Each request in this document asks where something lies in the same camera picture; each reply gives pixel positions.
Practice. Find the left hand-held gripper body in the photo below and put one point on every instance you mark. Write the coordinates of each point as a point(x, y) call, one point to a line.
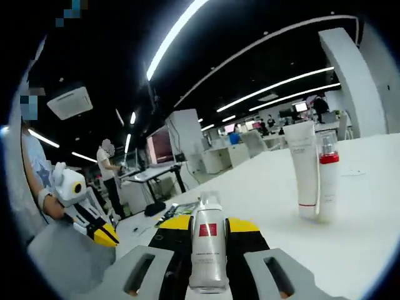
point(70, 187)

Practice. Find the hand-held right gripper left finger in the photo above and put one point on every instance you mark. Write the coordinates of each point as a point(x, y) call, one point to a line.
point(168, 250)

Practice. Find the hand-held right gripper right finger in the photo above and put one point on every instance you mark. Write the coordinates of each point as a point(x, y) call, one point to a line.
point(247, 247)

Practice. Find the silver skincare bottle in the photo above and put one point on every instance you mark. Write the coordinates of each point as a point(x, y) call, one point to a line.
point(207, 247)

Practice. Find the green and black packet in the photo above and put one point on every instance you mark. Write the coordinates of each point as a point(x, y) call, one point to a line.
point(182, 211)

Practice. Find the white skincare tube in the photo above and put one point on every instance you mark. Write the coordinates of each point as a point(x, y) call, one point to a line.
point(304, 162)

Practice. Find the blue storage bin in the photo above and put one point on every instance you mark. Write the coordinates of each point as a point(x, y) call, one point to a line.
point(235, 138)

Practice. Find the person's left hand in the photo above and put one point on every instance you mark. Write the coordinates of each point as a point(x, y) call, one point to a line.
point(56, 211)

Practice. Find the white wristwatch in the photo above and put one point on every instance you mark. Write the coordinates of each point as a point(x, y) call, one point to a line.
point(43, 197)

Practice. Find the person's light blue shirt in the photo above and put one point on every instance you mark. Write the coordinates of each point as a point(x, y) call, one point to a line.
point(37, 156)

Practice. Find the standing desk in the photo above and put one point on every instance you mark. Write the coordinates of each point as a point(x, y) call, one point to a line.
point(150, 173)

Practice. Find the ceiling air conditioner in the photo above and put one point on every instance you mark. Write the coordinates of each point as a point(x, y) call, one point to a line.
point(70, 103)

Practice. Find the large computer monitor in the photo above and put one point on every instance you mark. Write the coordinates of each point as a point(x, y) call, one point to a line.
point(161, 145)

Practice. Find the white mesh office chair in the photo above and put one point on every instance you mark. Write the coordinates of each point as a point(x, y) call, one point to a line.
point(257, 140)

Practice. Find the small background monitor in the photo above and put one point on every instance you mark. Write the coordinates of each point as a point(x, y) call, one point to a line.
point(301, 107)

